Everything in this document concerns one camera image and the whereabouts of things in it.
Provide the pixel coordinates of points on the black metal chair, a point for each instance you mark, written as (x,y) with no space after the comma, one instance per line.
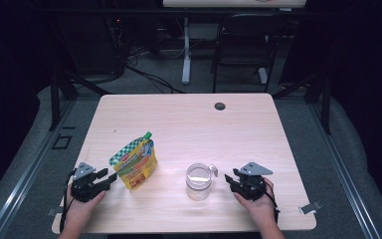
(245,43)

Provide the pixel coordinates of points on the metal floor rail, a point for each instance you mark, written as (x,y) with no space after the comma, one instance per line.
(341,166)
(30,172)

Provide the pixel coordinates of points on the person's left hand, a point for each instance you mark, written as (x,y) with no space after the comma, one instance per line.
(79,210)

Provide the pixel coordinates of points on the yellow spout pouch green cap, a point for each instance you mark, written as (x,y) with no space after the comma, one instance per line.
(134,166)

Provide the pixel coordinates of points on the clear glass cup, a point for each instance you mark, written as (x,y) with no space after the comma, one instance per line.
(198,182)

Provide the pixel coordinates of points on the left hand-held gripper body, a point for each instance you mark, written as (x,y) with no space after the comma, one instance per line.
(84,187)

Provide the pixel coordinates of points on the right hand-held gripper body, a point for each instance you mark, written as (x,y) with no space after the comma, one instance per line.
(252,182)

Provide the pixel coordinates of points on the person's right hand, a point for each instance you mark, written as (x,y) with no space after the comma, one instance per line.
(262,207)

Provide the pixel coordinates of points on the black metal stand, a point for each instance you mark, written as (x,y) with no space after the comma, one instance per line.
(326,106)
(55,99)

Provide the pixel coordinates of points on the white desk leg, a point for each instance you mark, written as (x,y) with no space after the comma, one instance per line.
(262,75)
(186,66)

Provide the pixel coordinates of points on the grey tape piece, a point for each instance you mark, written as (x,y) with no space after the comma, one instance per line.
(58,210)
(310,207)

